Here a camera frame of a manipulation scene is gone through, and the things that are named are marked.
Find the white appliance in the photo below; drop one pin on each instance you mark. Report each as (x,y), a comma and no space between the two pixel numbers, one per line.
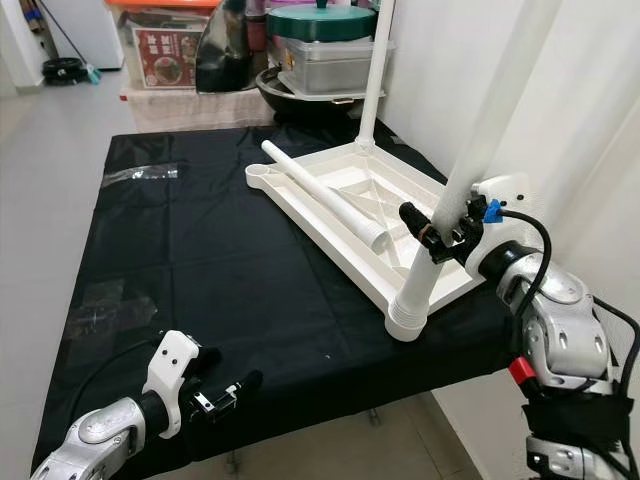
(90,25)

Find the teal mop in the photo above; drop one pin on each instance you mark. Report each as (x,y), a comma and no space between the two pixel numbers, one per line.
(95,75)

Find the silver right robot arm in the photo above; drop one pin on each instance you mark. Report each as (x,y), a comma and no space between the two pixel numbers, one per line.
(560,320)

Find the clear plastic storage container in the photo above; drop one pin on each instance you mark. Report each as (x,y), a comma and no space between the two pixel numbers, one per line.
(330,70)

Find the green lidded pot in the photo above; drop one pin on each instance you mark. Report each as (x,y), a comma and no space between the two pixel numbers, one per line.
(325,22)

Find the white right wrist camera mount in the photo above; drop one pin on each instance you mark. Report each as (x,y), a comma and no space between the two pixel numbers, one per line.
(510,190)

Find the red printed carton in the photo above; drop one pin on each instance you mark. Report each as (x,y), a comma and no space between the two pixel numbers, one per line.
(166,58)

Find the clear tape patch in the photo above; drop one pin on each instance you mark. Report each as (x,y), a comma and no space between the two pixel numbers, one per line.
(105,312)

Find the tan rubber band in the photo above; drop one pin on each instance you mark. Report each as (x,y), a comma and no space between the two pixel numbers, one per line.
(427,236)

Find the black glossy bag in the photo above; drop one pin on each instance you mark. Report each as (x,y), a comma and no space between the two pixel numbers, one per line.
(225,50)

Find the clear tape strip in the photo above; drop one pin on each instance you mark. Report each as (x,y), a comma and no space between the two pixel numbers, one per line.
(140,173)

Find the black tablecloth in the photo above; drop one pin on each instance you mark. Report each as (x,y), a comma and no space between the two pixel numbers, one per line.
(230,290)

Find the black wok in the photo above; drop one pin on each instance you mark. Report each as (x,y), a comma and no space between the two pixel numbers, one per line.
(272,95)

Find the orange lidded storage box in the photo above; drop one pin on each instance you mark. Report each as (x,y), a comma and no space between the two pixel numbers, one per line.
(160,4)

